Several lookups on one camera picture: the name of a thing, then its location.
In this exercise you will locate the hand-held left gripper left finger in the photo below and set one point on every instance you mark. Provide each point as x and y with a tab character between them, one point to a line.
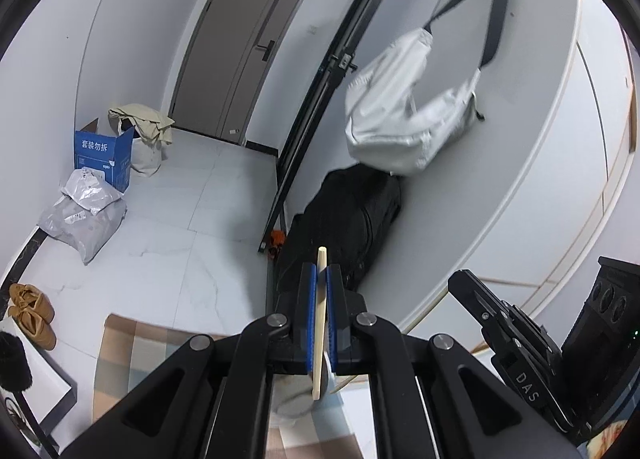
312	319

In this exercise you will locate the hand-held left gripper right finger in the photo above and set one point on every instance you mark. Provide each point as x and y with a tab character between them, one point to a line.
331	319

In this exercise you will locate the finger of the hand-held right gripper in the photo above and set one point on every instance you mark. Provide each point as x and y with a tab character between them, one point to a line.
475	296

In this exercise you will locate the pale wooden chopstick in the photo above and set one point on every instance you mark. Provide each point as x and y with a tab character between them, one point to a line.
321	289

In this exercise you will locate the grey utensil holder cup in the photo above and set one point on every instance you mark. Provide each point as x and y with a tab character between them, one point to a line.
295	401

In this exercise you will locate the white shoulder bag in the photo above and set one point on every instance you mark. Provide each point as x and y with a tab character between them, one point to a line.
400	114

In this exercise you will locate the orange small object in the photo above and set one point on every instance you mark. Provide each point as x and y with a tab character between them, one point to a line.
276	243

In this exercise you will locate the black backpack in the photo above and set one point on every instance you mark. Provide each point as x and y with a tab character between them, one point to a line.
345	224

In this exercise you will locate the white cabinet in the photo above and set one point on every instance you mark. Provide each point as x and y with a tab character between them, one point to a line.
550	164

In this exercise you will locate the checkered tablecloth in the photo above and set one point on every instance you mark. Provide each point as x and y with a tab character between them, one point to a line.
150	354

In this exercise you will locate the black tripod stand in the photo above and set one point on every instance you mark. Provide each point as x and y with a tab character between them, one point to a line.
320	104

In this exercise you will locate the grey plastic mailer bag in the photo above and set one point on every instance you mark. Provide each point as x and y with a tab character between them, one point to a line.
82	226

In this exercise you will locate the white plastic mailer bag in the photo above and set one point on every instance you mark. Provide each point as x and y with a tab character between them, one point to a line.
90	191

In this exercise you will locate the beige cloth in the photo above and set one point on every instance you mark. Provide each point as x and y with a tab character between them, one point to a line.
142	121

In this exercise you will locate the blue cardboard box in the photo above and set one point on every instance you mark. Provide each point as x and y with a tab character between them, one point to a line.
102	159

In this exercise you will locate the white flat board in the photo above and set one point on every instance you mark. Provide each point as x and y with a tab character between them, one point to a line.
47	389

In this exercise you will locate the grey entrance door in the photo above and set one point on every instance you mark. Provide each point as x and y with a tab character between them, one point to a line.
235	49

